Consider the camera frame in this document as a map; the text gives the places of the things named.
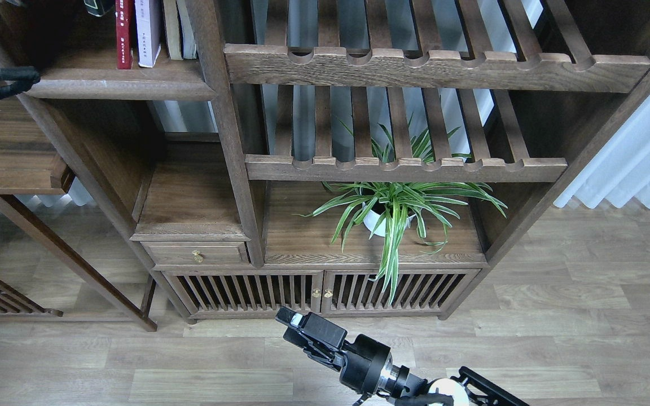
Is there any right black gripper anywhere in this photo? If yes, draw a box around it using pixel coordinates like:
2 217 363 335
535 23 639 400
275 307 392 395

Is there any pale lilac cover book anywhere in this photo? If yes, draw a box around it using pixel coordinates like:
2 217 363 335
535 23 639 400
134 0 162 68

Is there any red cover book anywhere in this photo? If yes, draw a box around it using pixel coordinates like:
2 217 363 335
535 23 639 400
115 0 134 70

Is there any black and yellow book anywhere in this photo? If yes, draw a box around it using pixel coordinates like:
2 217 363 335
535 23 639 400
83 0 115 16

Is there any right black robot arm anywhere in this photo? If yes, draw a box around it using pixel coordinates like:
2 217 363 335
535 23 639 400
275 307 526 405

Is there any brass drawer knob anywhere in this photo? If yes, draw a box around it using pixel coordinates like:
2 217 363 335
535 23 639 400
192 250 204 264

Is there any white plant pot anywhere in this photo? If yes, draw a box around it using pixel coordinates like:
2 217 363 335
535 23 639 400
361 202 415 239

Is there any green spider plant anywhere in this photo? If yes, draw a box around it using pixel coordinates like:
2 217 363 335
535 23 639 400
297 116 508 306

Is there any dark wooden bookshelf cabinet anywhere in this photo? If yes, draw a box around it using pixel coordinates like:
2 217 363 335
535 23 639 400
0 1 650 320

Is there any white upright book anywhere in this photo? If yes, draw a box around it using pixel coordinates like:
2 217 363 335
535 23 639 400
177 0 197 60

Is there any wooden side table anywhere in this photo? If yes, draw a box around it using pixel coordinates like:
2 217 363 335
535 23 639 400
0 98 157 332

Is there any beige upright book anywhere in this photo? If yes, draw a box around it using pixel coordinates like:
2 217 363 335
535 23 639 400
162 0 183 61

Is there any white curtain right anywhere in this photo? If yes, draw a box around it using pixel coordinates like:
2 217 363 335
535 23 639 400
554 95 650 208

